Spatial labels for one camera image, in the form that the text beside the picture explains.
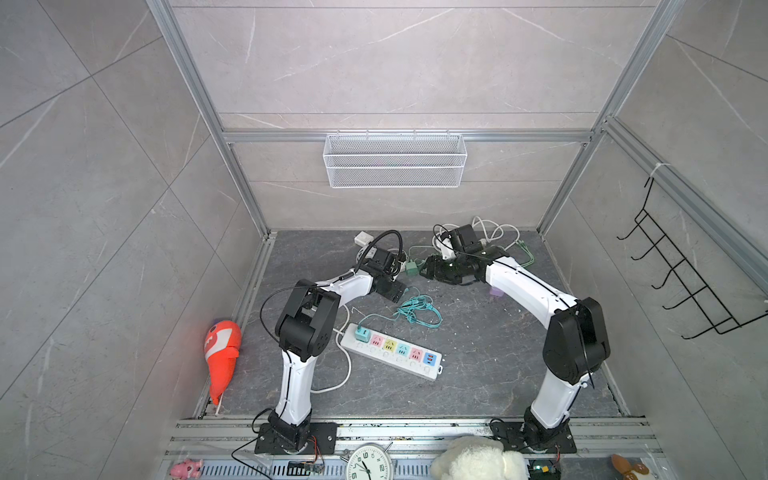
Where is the red plush toy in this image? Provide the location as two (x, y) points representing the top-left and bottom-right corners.
(203, 320), (242, 407)

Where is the teal usb cable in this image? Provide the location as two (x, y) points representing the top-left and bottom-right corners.
(358, 286), (444, 330)

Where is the green charger left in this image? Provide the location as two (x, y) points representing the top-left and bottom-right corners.
(405, 260), (419, 276)

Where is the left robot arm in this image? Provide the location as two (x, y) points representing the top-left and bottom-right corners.
(268, 229), (406, 443)

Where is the brown plush toy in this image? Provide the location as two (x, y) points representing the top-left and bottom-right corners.
(611, 454), (652, 480)

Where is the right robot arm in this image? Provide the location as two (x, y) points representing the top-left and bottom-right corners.
(420, 224), (610, 447)

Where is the white cable with plug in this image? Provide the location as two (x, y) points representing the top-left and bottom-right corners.
(433, 216), (522, 253)

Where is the white square charger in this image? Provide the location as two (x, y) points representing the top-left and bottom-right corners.
(354, 231), (374, 247)

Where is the pink plush toy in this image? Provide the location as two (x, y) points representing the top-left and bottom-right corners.
(169, 459), (204, 480)

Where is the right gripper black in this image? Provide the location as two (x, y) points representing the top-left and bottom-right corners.
(418, 255), (467, 284)

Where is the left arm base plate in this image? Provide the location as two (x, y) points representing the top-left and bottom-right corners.
(254, 422), (339, 456)

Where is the white power strip cord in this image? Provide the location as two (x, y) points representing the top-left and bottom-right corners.
(308, 302), (361, 395)

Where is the teal charger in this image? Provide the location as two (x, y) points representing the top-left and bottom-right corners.
(354, 326), (372, 343)

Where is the green thin cable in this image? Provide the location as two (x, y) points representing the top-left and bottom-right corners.
(407, 239), (536, 269)

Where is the white wire mesh basket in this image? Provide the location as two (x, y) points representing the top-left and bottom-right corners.
(323, 133), (468, 189)

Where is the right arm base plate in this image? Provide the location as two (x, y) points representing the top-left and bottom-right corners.
(488, 418), (577, 454)

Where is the black wire hook rack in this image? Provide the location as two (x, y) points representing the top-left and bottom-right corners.
(616, 178), (767, 341)

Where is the white plush toy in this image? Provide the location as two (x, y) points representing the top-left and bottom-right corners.
(430, 436), (529, 480)

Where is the white multicolour power strip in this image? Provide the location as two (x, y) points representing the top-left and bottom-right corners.
(340, 324), (443, 381)

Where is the white analog clock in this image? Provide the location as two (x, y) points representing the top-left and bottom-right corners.
(345, 443), (395, 480)

